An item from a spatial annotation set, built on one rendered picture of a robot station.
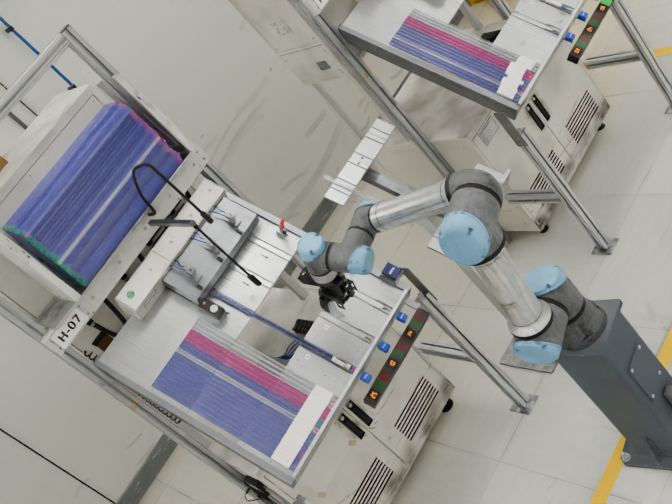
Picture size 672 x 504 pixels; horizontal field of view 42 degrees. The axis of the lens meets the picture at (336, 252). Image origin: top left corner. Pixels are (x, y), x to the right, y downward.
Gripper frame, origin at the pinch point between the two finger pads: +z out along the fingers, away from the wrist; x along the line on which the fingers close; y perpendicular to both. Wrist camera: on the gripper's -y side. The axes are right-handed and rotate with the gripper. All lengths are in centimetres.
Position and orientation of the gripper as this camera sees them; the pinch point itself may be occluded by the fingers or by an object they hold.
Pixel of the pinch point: (338, 305)
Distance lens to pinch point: 254.1
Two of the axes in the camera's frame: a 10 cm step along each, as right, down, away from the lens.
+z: 2.7, 5.3, 8.0
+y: 8.1, 3.2, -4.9
